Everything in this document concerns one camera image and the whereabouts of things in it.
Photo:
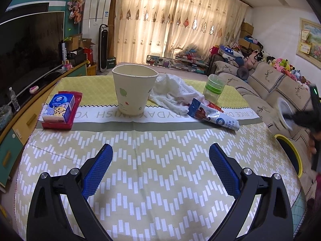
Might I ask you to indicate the white black tower fan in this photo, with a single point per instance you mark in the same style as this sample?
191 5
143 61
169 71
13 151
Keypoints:
103 47

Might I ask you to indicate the cream embroidered curtain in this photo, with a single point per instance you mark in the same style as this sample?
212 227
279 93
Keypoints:
208 17
143 25

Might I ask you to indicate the clear water bottle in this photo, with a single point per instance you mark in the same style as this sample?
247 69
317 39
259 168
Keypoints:
13 100

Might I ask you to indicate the green lidded plastic jar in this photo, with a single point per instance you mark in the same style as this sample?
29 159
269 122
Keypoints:
213 90

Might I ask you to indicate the framed flower painting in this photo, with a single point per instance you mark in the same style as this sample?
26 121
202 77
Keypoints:
311 40

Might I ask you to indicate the beige sofa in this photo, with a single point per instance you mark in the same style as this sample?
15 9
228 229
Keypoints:
263 80

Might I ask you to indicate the small pink object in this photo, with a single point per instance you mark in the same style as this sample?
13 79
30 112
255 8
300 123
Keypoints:
33 89

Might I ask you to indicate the pile of plush toys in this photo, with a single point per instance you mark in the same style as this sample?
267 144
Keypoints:
280 64

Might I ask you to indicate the white cloth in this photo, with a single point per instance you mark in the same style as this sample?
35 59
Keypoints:
173 90

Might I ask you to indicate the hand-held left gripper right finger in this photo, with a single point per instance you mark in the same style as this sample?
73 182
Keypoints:
224 170

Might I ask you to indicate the white floor air conditioner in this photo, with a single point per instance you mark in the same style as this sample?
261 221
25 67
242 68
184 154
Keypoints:
96 10

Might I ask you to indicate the red bag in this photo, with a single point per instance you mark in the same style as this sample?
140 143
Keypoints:
214 50

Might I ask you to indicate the green carton box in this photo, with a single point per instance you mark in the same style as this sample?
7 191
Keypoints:
111 62

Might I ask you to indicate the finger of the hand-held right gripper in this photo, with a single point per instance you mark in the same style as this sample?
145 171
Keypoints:
301 120

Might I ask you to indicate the zigzag patterned tablecloth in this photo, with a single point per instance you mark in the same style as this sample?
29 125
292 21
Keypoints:
150 143

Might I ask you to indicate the grey neck pillow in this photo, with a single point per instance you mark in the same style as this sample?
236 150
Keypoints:
243 72

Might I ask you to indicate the glass coffee table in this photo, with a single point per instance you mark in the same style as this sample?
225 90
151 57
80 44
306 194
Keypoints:
180 64

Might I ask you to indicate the cream paper cup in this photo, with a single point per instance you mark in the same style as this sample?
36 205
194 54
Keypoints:
133 93

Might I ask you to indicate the yellow bucket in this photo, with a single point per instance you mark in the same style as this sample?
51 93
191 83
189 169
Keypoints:
91 70

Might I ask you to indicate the white tall box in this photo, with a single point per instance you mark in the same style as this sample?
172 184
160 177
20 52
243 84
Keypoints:
62 52

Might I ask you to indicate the stack of cardboard boxes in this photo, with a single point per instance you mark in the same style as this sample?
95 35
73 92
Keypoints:
245 36

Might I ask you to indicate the black desk organiser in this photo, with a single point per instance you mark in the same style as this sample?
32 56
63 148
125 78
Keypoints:
76 57

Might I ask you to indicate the red tray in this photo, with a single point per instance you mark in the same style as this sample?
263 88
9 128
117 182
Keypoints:
76 103

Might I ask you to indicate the black bin with yellow rim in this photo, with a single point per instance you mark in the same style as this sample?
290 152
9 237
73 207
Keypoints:
291 153

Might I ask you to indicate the brown curtain rod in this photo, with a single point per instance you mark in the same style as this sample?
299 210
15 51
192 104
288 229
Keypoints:
243 2

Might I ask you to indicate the blue white snack wrapper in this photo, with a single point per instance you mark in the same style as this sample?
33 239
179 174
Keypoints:
220 120

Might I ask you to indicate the person's right hand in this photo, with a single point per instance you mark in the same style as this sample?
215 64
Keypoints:
313 143

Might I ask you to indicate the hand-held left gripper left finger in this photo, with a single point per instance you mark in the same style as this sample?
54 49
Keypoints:
96 173

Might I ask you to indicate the teal yellow television cabinet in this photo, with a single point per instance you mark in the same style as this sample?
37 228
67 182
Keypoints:
15 130

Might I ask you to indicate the large curved television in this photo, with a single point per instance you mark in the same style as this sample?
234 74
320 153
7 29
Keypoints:
30 50

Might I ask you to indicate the hanging artificial flowers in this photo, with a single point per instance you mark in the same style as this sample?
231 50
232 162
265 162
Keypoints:
75 8

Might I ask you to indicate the open cardboard boxes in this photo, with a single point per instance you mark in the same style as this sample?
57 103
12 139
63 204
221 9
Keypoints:
75 41

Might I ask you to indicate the blue starry bag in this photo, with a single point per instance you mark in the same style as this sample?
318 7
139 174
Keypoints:
227 51

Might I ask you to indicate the blue tissue pack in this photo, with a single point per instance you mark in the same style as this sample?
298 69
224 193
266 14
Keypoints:
59 108

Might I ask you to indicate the wall air vent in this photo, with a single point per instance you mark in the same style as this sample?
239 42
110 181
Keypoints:
280 1

